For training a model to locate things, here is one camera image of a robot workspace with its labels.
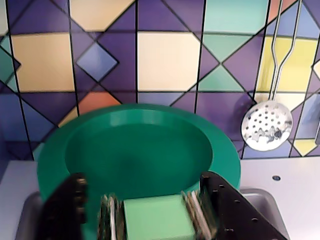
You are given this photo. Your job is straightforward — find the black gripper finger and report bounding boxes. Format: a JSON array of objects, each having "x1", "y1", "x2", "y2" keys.
[
  {"x1": 199, "y1": 170, "x2": 289, "y2": 240},
  {"x1": 41, "y1": 172, "x2": 89, "y2": 240}
]

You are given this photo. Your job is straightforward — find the green round lid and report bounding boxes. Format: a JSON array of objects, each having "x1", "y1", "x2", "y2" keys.
[{"x1": 36, "y1": 103, "x2": 242, "y2": 240}]

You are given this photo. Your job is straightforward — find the grey toy sink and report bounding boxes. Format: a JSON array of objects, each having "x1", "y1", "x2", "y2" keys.
[{"x1": 21, "y1": 188, "x2": 291, "y2": 240}]

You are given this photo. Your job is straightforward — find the metal skimmer spoon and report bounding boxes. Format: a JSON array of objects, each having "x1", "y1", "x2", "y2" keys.
[{"x1": 240, "y1": 0, "x2": 302, "y2": 152}]

